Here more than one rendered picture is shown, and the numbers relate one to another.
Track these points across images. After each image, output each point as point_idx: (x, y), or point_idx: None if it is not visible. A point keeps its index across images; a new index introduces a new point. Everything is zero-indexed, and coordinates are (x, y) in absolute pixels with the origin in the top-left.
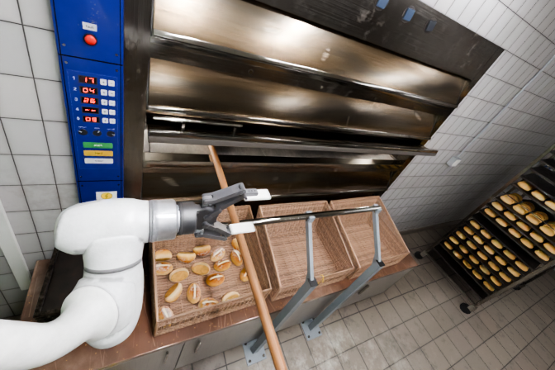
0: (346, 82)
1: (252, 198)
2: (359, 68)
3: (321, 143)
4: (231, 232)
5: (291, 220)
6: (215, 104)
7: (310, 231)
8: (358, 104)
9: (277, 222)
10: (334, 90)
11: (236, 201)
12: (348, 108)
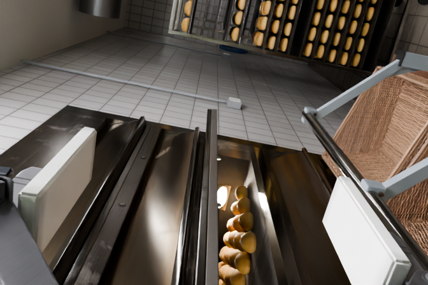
0: (72, 250)
1: (41, 172)
2: (52, 238)
3: (198, 248)
4: (393, 267)
5: (397, 221)
6: None
7: (404, 173)
8: (136, 227)
9: (420, 250)
10: (94, 271)
11: (25, 238)
12: (143, 239)
